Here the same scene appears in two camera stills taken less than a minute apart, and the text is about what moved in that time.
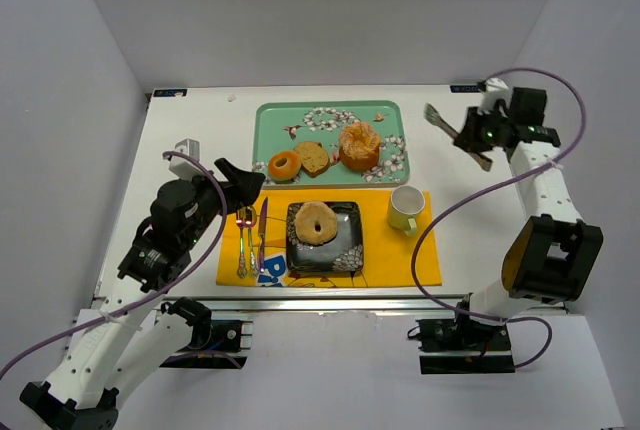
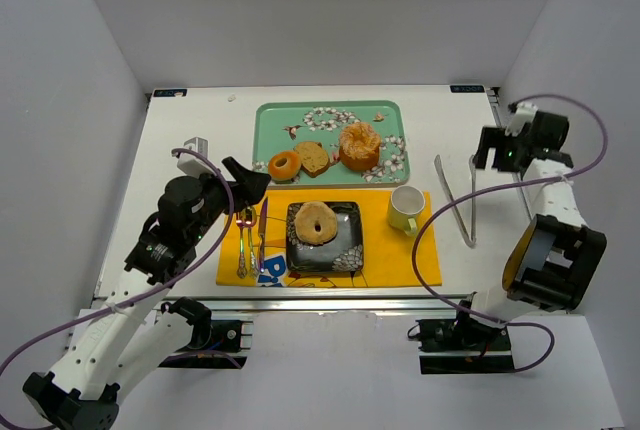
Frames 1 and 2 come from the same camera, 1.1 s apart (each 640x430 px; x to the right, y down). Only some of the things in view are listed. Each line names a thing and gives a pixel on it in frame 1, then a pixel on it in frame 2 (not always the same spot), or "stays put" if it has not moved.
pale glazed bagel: (306, 219) stays put
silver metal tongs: (431, 114) to (445, 183)
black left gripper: (226, 190) stays put
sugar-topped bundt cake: (359, 146) stays put
